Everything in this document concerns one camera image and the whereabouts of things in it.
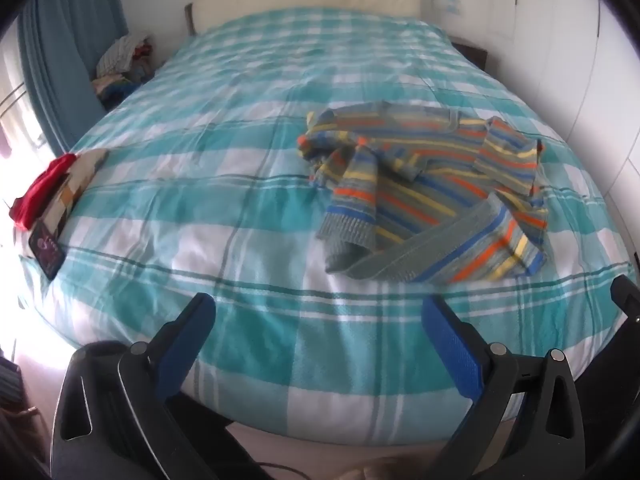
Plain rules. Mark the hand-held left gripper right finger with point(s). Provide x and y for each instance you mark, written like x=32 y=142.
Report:
x=452 y=342

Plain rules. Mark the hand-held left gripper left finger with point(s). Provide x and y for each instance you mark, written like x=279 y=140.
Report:
x=184 y=342

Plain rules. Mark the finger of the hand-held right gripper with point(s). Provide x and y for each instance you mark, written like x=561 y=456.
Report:
x=627 y=297

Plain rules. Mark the striped knit sweater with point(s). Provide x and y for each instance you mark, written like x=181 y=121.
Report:
x=425 y=180

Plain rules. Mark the pile of folded clothes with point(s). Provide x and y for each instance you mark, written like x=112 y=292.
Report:
x=122 y=60

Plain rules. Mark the dark printed card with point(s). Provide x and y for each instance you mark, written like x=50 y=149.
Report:
x=46 y=250

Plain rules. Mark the teal plaid bedspread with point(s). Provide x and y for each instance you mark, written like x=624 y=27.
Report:
x=225 y=160

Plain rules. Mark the patchwork cushion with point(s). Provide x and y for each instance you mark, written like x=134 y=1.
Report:
x=75 y=185

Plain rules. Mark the red cloth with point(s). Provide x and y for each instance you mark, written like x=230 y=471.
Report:
x=42 y=190

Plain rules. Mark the dark wooden nightstand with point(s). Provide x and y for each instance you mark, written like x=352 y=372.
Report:
x=472 y=52

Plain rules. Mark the blue curtain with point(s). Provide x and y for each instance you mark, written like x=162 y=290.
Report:
x=60 y=60

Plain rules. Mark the white wall socket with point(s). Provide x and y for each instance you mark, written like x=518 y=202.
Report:
x=453 y=3

